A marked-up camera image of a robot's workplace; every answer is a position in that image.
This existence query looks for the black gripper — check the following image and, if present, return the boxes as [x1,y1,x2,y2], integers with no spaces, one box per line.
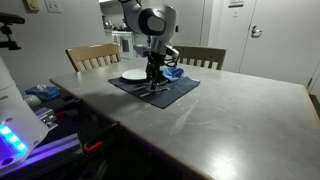
[145,49,169,90]

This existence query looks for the silver metal spoon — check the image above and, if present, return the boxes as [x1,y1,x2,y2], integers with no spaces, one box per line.
[132,83,159,92]

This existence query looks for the white round plate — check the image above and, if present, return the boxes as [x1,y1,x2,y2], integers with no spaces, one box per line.
[121,68,148,82]

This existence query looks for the silver metal fork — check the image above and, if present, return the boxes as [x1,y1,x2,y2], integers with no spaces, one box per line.
[139,85,175,99]

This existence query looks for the blue crumpled cloth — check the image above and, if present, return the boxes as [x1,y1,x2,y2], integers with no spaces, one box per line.
[159,65,185,83]

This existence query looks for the dark blue woven placemat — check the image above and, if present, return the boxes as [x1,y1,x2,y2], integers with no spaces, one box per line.
[107,74,201,110]

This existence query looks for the white kitchen stove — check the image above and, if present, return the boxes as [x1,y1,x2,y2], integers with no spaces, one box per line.
[111,30,136,60]

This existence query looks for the olive slat-back chair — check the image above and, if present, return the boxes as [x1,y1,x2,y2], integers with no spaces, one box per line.
[173,45,227,71]

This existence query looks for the light wooden slat-back chair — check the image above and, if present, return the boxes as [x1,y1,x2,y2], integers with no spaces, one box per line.
[65,42,122,73]

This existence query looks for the plain white door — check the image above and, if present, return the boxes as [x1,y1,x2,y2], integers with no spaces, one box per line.
[165,0,205,48]

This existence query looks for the orange black bar clamp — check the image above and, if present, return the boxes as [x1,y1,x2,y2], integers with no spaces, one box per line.
[82,121,122,157]
[54,109,80,120]

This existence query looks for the white door sign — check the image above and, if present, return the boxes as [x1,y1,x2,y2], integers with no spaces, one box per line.
[228,0,245,8]

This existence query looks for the blue tissue box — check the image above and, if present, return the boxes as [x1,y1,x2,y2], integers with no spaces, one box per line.
[24,84,62,102]

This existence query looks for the white round object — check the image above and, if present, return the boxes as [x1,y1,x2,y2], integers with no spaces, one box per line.
[22,94,43,109]

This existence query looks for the white device with lights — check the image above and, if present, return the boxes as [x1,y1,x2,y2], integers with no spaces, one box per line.
[0,133,83,178]

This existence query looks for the white hinged door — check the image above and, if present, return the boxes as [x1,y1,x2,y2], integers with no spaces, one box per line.
[239,0,320,86]

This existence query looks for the beige round thermostat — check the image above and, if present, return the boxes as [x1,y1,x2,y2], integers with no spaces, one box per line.
[22,0,41,14]

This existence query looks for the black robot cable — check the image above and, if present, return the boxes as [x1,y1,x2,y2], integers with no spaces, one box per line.
[165,57,180,69]

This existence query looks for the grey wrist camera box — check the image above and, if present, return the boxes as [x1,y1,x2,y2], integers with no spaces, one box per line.
[133,44,180,60]

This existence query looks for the silver lever door handle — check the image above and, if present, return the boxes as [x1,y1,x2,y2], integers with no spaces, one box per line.
[250,25,263,38]

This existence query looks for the silver metal bracket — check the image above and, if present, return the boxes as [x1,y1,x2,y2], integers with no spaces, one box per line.
[34,106,58,132]

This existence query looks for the white double switch plate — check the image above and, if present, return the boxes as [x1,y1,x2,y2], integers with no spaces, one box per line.
[44,0,63,14]

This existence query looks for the black camera on stand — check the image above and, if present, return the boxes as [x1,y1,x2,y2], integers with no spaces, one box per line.
[0,12,26,52]

